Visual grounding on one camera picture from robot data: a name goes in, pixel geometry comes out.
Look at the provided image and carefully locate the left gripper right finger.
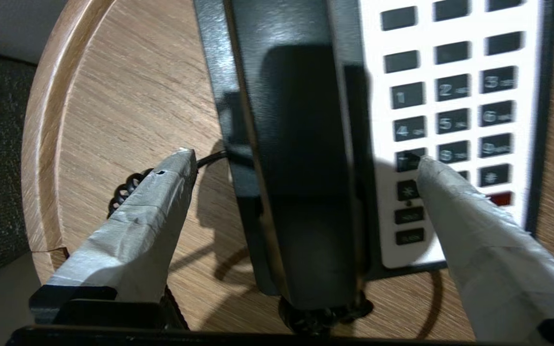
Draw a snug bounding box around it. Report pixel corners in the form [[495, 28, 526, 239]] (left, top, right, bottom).
[[416, 156, 554, 344]]

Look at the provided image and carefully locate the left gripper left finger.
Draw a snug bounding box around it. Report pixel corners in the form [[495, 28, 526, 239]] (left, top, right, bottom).
[[29, 148, 198, 325]]

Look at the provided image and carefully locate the black phone handset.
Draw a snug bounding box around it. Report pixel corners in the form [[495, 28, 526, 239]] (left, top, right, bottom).
[[224, 0, 371, 310]]

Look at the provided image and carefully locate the round wooden side table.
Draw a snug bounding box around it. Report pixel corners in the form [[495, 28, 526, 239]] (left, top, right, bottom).
[[21, 0, 554, 343]]

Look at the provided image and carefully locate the black telephone base white keypad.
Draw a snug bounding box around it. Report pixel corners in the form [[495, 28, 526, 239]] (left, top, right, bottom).
[[193, 0, 554, 296]]

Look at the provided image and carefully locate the black coiled phone cord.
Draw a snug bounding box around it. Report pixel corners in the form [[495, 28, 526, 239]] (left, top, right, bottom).
[[108, 150, 374, 336]]

